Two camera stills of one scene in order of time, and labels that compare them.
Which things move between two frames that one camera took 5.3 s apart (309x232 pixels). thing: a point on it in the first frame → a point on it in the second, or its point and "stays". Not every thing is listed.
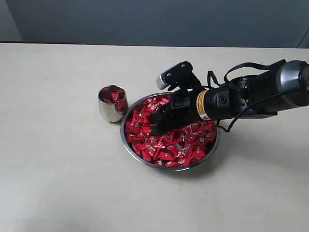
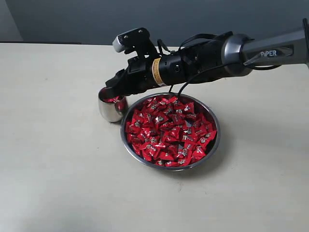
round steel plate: [181, 147] stays
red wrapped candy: [166, 155] stays
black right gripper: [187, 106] → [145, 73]
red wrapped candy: [150, 151] stays
